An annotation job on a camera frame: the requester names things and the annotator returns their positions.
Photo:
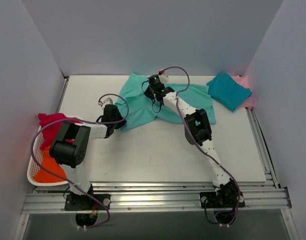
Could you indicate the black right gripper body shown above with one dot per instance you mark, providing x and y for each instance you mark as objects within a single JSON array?
[{"x": 148, "y": 91}]

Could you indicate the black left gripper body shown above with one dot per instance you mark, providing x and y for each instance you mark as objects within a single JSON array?
[{"x": 119, "y": 121}]

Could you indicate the mint green t shirt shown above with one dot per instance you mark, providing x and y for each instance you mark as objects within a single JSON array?
[{"x": 140, "y": 110}]

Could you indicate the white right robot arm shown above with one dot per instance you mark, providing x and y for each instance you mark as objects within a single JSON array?
[{"x": 197, "y": 127}]

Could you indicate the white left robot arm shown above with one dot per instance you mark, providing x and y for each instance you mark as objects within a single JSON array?
[{"x": 69, "y": 147}]

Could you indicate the crimson red t shirt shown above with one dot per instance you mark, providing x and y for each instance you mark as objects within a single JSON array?
[{"x": 50, "y": 132}]

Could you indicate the folded teal t shirt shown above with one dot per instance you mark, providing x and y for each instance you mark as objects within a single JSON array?
[{"x": 225, "y": 90}]

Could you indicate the white plastic laundry basket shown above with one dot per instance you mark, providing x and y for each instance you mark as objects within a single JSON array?
[{"x": 36, "y": 158}]

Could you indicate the folded pink t shirt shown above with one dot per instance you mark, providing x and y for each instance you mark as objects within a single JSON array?
[{"x": 246, "y": 95}]

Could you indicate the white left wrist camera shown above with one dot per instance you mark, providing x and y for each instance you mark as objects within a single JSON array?
[{"x": 104, "y": 102}]

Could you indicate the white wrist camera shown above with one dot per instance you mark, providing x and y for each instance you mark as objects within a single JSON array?
[
  {"x": 104, "y": 102},
  {"x": 163, "y": 77}
]

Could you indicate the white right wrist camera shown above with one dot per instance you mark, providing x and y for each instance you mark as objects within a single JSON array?
[{"x": 163, "y": 77}]

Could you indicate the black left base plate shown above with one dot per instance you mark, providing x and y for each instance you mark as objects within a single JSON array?
[{"x": 76, "y": 202}]

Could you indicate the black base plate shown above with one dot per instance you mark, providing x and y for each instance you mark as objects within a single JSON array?
[
  {"x": 76, "y": 202},
  {"x": 214, "y": 200}
]

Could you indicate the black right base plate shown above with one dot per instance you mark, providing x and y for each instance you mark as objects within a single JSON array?
[{"x": 214, "y": 200}]

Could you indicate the aluminium rail frame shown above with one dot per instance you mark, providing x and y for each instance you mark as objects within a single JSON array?
[{"x": 155, "y": 177}]

